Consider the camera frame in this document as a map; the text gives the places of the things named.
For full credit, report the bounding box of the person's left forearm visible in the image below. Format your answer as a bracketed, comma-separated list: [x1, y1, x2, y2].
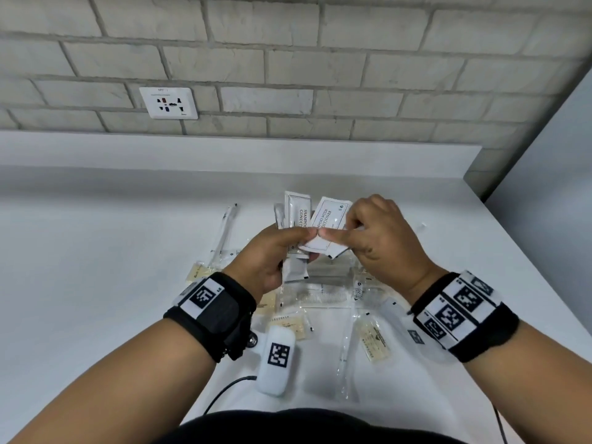
[9, 314, 218, 444]

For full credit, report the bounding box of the pile of clear-wrapped toiletries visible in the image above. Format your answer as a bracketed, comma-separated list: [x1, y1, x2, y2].
[208, 203, 408, 404]

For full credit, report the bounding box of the person's right hand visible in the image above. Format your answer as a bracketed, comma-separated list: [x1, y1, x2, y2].
[318, 194, 449, 306]

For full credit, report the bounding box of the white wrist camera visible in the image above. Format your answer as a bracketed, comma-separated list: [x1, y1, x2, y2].
[255, 324, 297, 397]
[392, 303, 458, 364]

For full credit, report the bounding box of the black shirt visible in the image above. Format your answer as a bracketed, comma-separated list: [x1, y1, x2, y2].
[152, 408, 468, 444]

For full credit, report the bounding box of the person's left hand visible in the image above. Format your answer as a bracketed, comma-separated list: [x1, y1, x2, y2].
[221, 224, 321, 303]

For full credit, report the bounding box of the white countertop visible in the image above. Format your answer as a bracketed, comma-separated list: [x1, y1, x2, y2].
[0, 129, 592, 444]

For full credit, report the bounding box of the white wall socket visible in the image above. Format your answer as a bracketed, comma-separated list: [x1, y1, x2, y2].
[138, 86, 199, 121]

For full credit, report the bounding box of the black marker wristband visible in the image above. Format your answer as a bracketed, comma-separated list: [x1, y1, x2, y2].
[162, 271, 258, 364]
[406, 270, 520, 364]

